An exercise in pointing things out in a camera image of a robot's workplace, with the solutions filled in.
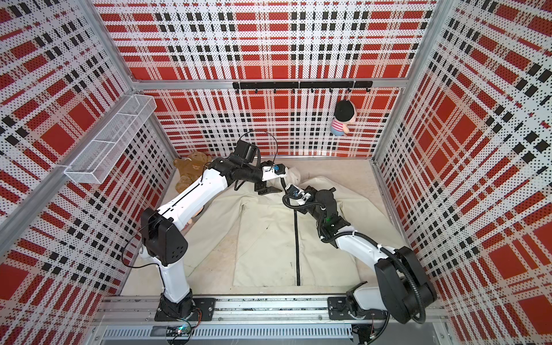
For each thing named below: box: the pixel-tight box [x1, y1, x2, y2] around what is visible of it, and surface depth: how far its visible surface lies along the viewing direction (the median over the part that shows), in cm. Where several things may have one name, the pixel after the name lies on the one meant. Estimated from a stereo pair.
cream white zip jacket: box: [183, 172, 403, 287], surface depth 89 cm
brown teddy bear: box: [173, 151, 213, 194], surface depth 110 cm
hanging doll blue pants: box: [329, 99, 358, 137], surface depth 96 cm
